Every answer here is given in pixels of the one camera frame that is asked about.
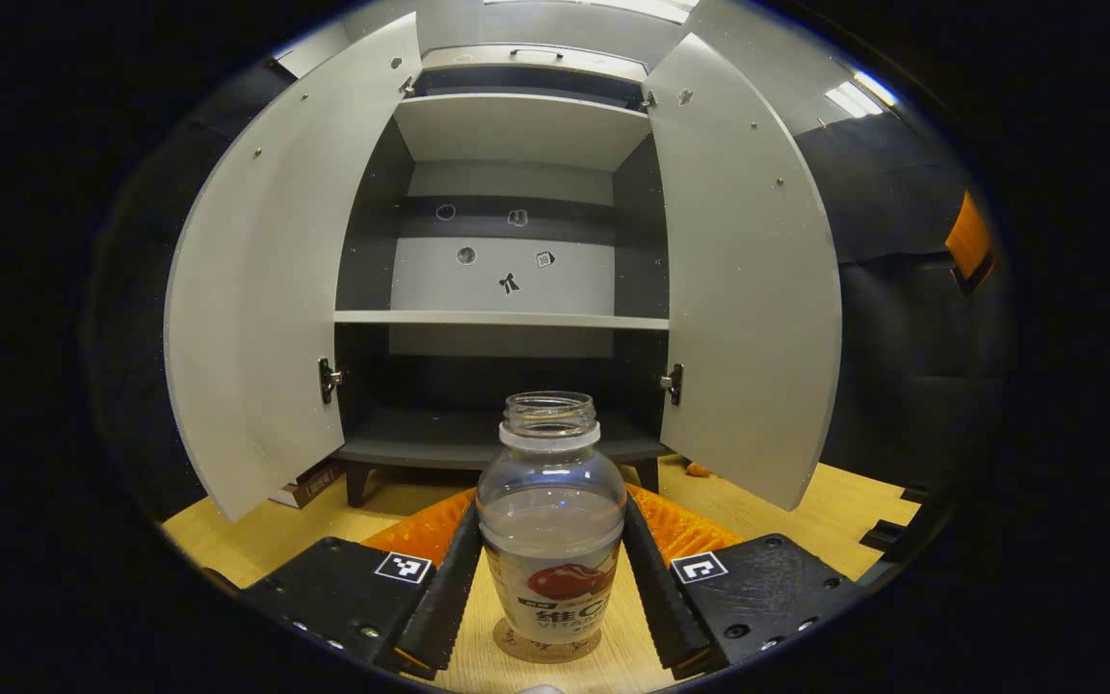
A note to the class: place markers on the round brown coaster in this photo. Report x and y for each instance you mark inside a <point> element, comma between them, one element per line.
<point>545,653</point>

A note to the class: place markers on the black backdrop cloth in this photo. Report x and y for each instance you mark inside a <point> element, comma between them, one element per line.
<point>883,366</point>

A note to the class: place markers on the clear plastic bottle red label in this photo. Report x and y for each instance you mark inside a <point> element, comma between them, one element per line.
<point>550,540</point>

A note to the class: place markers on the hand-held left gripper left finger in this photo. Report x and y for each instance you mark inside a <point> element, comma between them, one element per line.
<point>449,598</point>

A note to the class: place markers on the grey cabinet door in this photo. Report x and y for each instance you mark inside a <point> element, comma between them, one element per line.
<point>266,289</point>
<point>748,289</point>

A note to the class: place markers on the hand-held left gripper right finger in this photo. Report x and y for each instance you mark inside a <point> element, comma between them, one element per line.
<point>659,602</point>

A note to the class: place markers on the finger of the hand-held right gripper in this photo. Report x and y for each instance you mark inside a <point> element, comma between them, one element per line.
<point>967,241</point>

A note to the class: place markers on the small cardboard box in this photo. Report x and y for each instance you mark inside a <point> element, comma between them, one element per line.
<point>309,485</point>

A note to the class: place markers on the ceiling light panel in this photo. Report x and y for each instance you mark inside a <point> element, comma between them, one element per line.
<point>858,94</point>

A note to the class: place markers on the grey cabinet drawer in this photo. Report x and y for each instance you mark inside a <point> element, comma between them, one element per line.
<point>478,60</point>

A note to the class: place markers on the black bracket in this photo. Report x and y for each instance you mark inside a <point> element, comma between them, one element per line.
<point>887,535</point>

